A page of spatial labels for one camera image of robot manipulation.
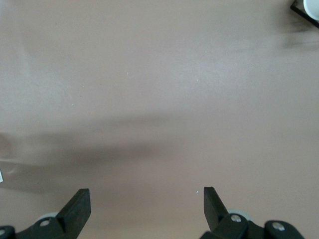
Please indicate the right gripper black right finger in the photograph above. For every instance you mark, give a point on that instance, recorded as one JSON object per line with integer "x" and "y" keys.
{"x": 214, "y": 211}

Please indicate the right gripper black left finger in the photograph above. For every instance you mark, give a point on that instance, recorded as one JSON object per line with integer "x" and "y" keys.
{"x": 72, "y": 214}

